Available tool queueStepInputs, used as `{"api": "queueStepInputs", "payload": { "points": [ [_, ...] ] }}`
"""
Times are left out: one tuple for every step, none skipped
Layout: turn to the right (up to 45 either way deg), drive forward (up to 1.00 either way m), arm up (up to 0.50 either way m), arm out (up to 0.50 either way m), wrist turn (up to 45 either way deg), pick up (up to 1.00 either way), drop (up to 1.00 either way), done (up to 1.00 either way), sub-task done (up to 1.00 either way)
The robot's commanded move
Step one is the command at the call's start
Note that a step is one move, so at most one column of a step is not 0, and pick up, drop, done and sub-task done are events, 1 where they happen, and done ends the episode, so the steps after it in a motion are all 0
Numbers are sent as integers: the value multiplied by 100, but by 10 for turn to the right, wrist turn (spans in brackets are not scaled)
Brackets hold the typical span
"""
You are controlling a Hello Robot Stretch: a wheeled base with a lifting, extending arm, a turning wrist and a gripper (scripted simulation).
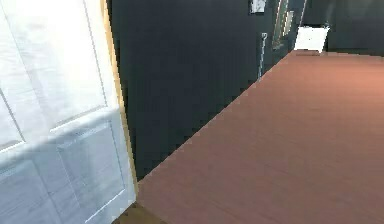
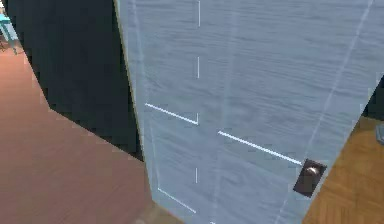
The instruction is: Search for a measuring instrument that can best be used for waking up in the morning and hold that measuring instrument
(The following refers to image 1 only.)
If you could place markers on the framed wall picture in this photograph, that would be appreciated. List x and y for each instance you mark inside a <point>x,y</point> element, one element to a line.
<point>280,26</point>

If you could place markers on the white square cabinet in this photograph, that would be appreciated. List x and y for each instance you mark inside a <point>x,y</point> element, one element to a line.
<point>311,38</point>

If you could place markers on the white wall switch plate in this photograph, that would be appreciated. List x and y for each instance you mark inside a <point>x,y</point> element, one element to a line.
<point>257,5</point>

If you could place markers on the white panelled room door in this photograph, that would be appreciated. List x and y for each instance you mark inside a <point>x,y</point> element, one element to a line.
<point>56,110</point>

